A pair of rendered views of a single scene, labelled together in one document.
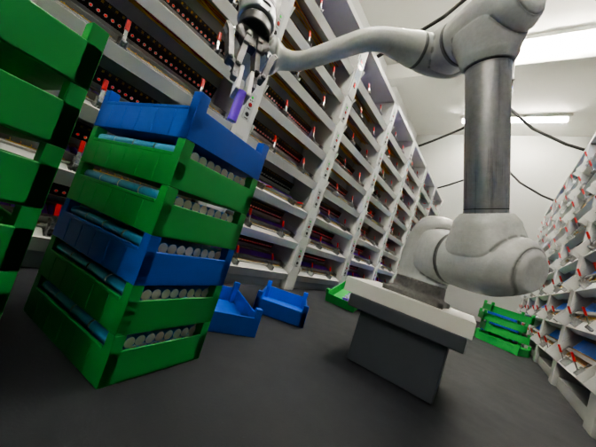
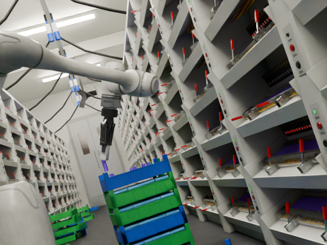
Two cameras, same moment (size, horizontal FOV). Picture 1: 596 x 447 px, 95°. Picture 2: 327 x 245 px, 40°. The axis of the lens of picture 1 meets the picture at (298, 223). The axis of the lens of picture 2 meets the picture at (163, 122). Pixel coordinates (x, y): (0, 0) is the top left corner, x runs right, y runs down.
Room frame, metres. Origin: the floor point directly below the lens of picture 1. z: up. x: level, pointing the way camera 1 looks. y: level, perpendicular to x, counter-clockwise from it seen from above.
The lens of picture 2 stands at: (2.19, -1.06, 0.42)
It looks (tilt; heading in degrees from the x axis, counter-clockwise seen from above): 6 degrees up; 134
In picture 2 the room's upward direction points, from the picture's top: 18 degrees counter-clockwise
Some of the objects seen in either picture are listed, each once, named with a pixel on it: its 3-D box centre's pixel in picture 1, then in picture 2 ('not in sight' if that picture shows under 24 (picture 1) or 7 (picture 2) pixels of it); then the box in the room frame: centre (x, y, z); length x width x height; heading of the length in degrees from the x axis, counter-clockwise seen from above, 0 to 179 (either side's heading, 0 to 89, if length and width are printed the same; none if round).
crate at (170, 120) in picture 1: (184, 136); (134, 173); (0.58, 0.29, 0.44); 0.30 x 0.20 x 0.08; 61
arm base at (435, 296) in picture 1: (419, 290); not in sight; (0.92, -0.46, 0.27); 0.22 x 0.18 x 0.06; 142
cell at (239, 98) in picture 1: (237, 105); (104, 164); (0.53, 0.19, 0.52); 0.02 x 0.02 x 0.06
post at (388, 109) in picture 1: (357, 193); not in sight; (2.32, -0.41, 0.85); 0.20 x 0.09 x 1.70; 53
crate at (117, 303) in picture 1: (133, 278); (154, 240); (0.58, 0.29, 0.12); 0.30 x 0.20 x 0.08; 61
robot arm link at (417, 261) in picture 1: (432, 250); (18, 218); (0.89, -0.45, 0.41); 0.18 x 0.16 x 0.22; 16
